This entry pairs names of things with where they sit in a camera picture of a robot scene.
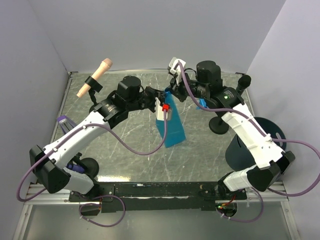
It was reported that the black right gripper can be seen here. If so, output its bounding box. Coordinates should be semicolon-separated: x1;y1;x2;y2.
165;71;209;104

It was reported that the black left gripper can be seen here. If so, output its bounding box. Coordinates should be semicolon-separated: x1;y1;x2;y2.
126;85;167;112

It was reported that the blue detached trash bag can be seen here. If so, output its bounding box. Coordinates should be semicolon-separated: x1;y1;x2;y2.
155;90;186;148

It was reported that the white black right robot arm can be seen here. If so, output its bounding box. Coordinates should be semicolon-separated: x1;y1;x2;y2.
167;57;296;199

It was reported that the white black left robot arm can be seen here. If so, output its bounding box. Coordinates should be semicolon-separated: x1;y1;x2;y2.
29;75;166;201

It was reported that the dark blue trash bin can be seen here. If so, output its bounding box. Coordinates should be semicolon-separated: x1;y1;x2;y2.
224;116;287;174

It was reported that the beige microphone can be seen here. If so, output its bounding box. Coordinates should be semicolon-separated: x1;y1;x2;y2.
76;58;113;98

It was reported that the black right mic stand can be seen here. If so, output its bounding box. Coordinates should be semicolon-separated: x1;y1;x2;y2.
208;116;229;135

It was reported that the black microphone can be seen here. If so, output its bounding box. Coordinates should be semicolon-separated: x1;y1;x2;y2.
236;74;252;95

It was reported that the purple microphone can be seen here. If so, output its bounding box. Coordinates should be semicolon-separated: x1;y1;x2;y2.
66;163;85;174

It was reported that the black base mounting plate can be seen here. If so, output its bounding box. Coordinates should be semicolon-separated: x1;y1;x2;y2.
68;181;247;213

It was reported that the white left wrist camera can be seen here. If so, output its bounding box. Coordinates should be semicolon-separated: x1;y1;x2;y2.
155;97;173;121

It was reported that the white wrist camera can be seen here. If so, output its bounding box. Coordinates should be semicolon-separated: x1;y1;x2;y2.
167;57;186;85
155;97;173;121

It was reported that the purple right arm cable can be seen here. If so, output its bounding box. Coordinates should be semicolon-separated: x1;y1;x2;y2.
176;61;320;223

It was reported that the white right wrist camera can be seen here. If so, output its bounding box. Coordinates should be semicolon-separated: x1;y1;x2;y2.
167;57;186;85

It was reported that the aluminium rail frame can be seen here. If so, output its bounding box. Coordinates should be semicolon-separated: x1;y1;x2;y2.
24;181;289;205

